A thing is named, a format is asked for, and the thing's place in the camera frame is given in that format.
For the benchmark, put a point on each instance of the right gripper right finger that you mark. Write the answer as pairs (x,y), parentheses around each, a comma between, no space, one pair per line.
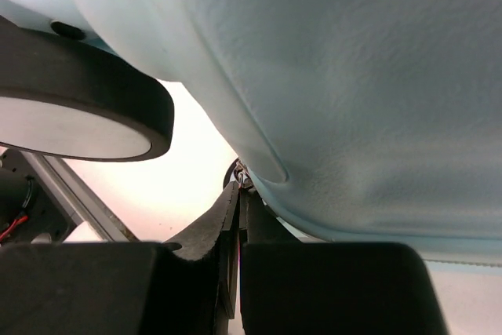
(293,287)

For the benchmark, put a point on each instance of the light blue hard-shell suitcase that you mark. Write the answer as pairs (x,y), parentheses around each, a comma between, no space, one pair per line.
(358,120)

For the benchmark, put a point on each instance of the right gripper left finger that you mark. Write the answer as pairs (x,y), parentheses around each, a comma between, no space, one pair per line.
(186,285)

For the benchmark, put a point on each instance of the silver zipper pull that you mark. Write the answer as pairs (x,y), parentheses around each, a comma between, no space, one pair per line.
(242,176)

